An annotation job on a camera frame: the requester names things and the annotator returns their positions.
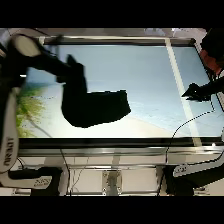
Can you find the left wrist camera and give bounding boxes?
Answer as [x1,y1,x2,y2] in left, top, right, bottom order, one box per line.
[65,54,78,67]

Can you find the blue jeans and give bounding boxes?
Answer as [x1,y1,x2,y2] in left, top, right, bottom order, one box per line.
[60,63,132,129]

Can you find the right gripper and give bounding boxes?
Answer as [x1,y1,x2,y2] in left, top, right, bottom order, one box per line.
[193,84,213,102]

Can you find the silver frame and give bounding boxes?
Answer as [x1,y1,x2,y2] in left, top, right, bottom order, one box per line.
[0,28,224,197]

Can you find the black garment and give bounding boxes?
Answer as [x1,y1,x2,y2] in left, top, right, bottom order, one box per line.
[199,28,224,63]

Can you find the black cable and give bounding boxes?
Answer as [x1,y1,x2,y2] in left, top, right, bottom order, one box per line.
[24,114,73,197]
[156,99,217,197]

